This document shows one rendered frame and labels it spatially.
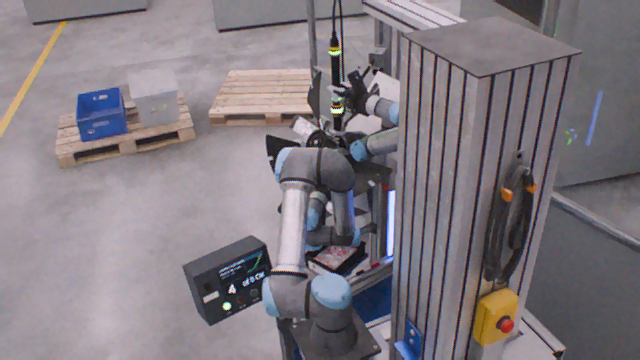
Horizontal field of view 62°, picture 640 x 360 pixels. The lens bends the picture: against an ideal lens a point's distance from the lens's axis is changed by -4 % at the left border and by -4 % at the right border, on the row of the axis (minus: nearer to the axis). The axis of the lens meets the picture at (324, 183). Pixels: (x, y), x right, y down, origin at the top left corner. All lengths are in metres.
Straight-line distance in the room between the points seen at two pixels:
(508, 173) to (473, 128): 0.17
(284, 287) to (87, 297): 2.25
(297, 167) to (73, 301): 2.31
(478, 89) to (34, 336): 3.10
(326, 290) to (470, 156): 0.72
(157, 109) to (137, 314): 2.15
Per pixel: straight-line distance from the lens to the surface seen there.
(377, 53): 2.73
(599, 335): 2.77
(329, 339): 1.69
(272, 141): 2.59
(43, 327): 3.65
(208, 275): 1.74
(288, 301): 1.62
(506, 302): 1.33
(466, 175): 1.05
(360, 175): 2.21
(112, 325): 3.48
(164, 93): 4.96
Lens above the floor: 2.40
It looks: 34 degrees down
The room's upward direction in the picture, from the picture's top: 3 degrees counter-clockwise
